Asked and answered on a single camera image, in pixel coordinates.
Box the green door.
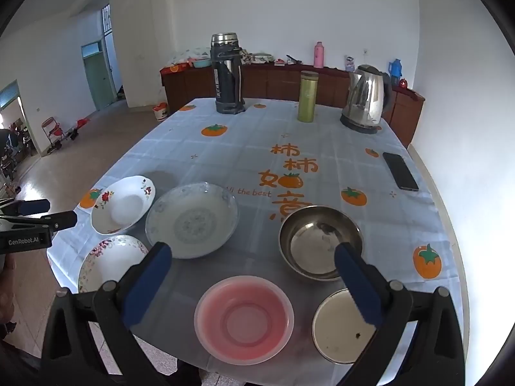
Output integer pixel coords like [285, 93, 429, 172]
[81, 42, 113, 110]

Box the red folding chair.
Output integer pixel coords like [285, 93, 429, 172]
[41, 117, 67, 154]

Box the white mesh food cover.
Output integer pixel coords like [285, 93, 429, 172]
[167, 47, 212, 67]

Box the person's left hand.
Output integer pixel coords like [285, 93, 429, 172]
[0, 254, 17, 340]

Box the green thermos bottle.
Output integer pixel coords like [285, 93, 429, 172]
[297, 71, 318, 123]

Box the steel electric kettle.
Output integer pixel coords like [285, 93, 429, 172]
[340, 64, 393, 134]

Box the blue patterned plate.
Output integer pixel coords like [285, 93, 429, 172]
[145, 182, 239, 259]

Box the white plate with red flowers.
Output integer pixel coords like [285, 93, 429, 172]
[90, 175, 156, 235]

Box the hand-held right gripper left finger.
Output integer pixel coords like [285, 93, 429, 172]
[38, 242, 180, 386]

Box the white plate with pink flowers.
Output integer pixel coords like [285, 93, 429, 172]
[78, 234, 150, 293]

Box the black smartphone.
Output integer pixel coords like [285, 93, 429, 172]
[382, 152, 420, 191]

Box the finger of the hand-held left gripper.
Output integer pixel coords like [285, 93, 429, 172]
[0, 210, 78, 233]
[0, 198, 51, 218]

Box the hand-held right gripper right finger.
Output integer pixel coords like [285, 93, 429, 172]
[334, 242, 477, 386]

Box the stainless steel bowl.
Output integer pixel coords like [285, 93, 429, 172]
[279, 205, 363, 282]

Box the white enamel bowl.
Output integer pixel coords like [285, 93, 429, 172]
[312, 288, 379, 365]

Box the persimmon print tablecloth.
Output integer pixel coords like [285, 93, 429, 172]
[46, 97, 461, 374]

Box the brown wooden cabinet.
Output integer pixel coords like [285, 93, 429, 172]
[160, 62, 426, 149]

